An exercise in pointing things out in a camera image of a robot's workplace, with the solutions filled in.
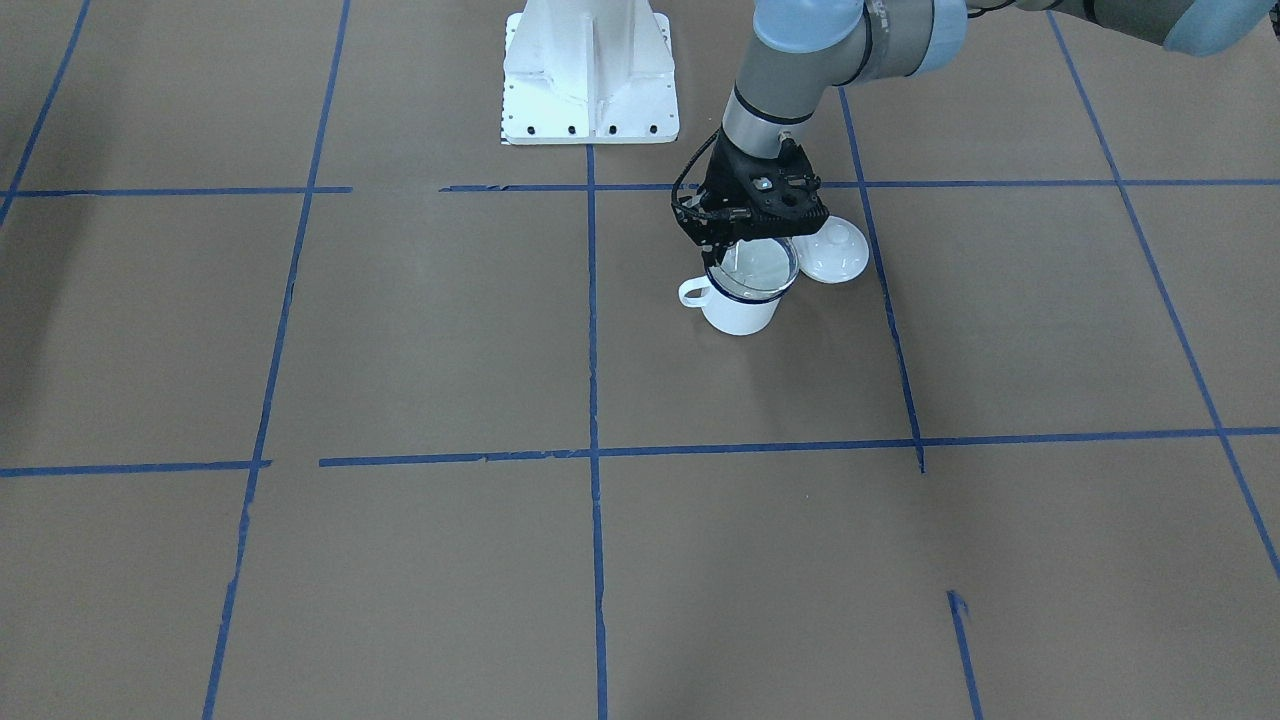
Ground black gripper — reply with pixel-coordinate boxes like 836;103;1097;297
700;129;788;269

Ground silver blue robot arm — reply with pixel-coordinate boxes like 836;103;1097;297
671;1;1004;266

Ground white enamel cup blue rim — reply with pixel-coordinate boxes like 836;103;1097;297
677;269;792;336

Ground small white bowl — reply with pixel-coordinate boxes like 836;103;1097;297
791;217;870;284

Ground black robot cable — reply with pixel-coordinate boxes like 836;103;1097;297
669;126;723;217

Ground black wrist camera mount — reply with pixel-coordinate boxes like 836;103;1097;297
672;160;829;251

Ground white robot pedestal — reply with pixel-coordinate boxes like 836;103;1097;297
500;1;681;146

